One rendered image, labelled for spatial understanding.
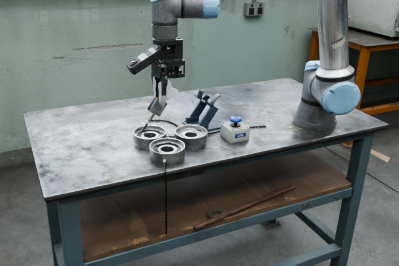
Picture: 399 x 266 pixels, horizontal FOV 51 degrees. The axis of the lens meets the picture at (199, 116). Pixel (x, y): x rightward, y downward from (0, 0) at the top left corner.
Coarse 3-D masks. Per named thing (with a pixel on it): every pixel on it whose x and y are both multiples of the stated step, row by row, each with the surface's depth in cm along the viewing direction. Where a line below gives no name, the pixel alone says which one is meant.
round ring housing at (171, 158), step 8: (152, 144) 126; (184, 144) 125; (152, 152) 121; (160, 152) 122; (168, 152) 122; (176, 152) 120; (184, 152) 123; (160, 160) 120; (168, 160) 120; (176, 160) 121
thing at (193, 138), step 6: (180, 126) 137; (186, 126) 138; (192, 126) 138; (198, 126) 138; (186, 132) 135; (192, 132) 136; (204, 132) 136; (180, 138) 130; (186, 138) 129; (192, 138) 129; (198, 138) 129; (204, 138) 131; (186, 144) 130; (192, 144) 130; (198, 144) 130; (204, 144) 134
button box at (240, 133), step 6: (222, 126) 139; (228, 126) 137; (234, 126) 136; (240, 126) 137; (246, 126) 137; (222, 132) 139; (228, 132) 135; (234, 132) 134; (240, 132) 135; (246, 132) 136; (228, 138) 136; (234, 138) 135; (240, 138) 136; (246, 138) 137
